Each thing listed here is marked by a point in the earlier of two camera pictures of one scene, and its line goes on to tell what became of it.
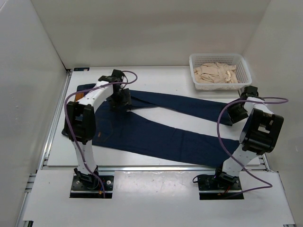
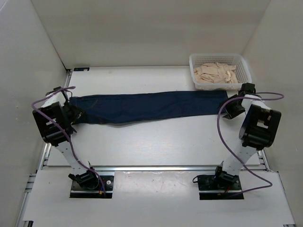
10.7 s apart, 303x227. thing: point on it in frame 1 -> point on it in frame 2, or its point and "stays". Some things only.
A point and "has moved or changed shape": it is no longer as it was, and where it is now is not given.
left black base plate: x=108 y=181 stays
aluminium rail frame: x=124 y=150 stays
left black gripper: x=125 y=101 -> x=78 y=113
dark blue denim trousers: x=120 y=130 has moved or changed shape
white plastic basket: x=218 y=72 stays
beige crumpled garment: x=215 y=73 stays
